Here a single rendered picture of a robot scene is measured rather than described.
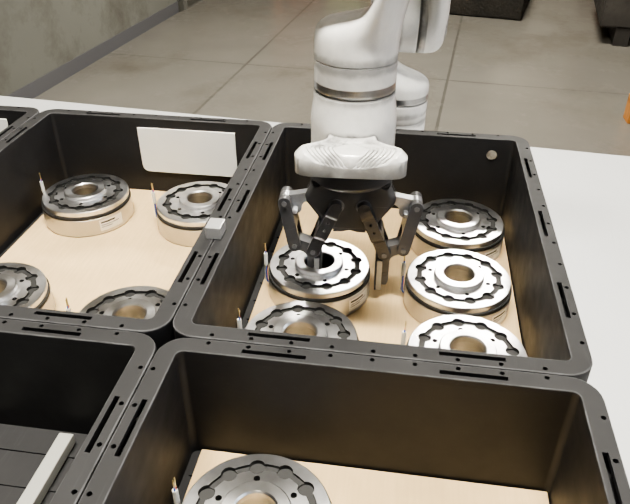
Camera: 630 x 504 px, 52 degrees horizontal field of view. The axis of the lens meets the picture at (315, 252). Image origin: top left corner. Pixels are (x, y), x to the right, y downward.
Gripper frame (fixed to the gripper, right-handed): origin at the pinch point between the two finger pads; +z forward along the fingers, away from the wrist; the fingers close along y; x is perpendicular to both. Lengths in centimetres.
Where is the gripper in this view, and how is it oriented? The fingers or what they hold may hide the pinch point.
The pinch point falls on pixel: (347, 272)
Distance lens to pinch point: 66.4
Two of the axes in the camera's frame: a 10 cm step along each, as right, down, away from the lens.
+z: 0.0, 8.4, 5.5
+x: -0.8, 5.5, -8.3
